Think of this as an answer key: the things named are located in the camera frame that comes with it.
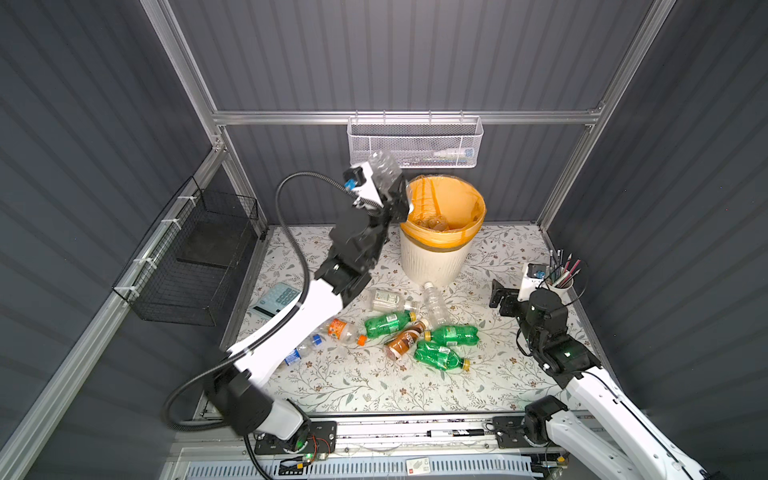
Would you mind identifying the crushed clear bottle white cap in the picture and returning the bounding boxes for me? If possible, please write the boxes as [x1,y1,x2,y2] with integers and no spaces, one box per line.
[368,150,402,191]

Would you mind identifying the green bottle yellow cap upper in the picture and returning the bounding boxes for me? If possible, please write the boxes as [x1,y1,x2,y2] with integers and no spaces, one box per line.
[364,310,416,339]

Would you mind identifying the orange bin liner bag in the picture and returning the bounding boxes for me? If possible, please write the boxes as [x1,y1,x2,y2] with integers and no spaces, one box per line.
[400,175,487,250]

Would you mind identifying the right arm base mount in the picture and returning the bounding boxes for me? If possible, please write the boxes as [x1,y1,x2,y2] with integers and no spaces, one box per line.
[491,414,550,449]

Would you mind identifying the white ribbed trash bin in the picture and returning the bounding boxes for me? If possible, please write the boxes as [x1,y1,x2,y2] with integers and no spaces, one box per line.
[398,230,472,287]

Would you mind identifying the brown tea bottle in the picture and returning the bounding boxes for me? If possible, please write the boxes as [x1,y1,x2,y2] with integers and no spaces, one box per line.
[384,320,430,361]

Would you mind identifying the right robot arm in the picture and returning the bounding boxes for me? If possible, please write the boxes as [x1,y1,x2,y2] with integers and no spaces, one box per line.
[489,281,725,479]

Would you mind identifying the teal calculator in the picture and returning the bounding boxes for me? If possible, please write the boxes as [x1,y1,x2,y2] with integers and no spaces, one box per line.
[247,282,301,321]

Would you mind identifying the white wire wall basket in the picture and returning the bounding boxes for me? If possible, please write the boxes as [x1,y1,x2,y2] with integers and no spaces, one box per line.
[346,114,484,170]

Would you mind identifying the green bottle yellow cap lower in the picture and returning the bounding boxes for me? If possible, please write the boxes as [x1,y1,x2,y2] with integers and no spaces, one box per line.
[414,340,471,371]

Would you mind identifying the black wire wall basket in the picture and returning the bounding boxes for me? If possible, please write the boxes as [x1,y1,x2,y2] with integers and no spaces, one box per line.
[113,178,259,327]

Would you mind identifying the orange label crushed bottle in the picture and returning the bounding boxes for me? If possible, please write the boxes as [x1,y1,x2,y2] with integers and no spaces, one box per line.
[325,318,368,346]

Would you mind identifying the green bottle yellow cap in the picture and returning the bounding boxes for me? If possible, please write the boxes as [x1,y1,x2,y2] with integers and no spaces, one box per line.
[414,340,471,371]
[364,310,416,339]

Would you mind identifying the white tube in basket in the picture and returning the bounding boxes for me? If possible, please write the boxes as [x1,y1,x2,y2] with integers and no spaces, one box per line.
[423,148,476,163]

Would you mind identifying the small blue cap bottle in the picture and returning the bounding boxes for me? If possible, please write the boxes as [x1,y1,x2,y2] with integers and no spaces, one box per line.
[283,334,325,367]

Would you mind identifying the square clear bottle green label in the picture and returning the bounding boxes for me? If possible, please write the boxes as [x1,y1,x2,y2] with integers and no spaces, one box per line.
[370,289,405,313]

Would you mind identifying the white pencil cup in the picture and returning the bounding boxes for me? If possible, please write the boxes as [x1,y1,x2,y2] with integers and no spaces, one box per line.
[544,268,573,304]

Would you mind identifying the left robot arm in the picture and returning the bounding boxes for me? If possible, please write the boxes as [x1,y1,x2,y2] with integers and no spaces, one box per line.
[160,167,411,451]

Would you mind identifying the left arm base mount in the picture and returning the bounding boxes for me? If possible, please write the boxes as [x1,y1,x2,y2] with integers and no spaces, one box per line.
[253,421,338,455]

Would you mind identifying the tall clear ribbed bottle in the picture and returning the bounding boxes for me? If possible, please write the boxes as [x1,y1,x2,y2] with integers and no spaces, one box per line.
[423,282,450,326]

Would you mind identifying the green bottle white cap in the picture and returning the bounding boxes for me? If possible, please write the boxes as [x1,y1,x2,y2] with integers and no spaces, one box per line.
[424,325,479,347]

